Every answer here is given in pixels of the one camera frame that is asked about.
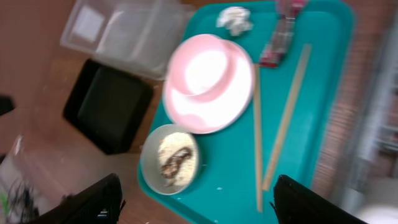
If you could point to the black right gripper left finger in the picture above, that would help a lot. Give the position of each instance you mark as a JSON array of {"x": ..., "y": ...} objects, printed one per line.
[{"x": 100, "y": 203}]

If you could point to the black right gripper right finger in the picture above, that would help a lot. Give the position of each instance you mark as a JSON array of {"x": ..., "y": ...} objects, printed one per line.
[{"x": 295, "y": 204}]

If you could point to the grey bowl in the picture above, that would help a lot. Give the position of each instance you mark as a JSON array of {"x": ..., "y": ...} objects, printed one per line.
[{"x": 150, "y": 164}]

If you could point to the rice and food leftovers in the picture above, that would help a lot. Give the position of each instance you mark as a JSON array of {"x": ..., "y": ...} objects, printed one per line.
[{"x": 178, "y": 159}]

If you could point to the white napkin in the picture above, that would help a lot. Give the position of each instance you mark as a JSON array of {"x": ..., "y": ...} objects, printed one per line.
[{"x": 235, "y": 19}]

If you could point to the red snack wrapper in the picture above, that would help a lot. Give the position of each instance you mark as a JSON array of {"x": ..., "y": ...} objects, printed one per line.
[{"x": 282, "y": 35}]

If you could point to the black waste tray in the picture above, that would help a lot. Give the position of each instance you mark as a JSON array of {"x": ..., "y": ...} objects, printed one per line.
[{"x": 107, "y": 106}]

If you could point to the grey dishwasher rack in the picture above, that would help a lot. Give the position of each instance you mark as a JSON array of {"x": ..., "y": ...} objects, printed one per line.
[{"x": 358, "y": 191}]

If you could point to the right wooden chopstick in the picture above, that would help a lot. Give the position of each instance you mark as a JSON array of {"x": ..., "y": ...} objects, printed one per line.
[{"x": 287, "y": 115}]

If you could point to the wooden chopstick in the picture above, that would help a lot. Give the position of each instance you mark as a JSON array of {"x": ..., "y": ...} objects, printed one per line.
[
  {"x": 258, "y": 138},
  {"x": 287, "y": 115}
]

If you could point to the left wooden chopstick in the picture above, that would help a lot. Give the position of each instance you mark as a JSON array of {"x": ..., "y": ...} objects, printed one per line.
[{"x": 258, "y": 138}]

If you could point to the pink large plate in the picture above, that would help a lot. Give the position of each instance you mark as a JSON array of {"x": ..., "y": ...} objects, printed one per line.
[{"x": 203, "y": 117}]

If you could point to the teal plastic tray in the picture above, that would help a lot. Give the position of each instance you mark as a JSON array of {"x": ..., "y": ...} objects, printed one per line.
[{"x": 225, "y": 191}]

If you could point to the clear plastic bin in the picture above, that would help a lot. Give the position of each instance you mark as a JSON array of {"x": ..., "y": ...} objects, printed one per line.
[{"x": 138, "y": 37}]

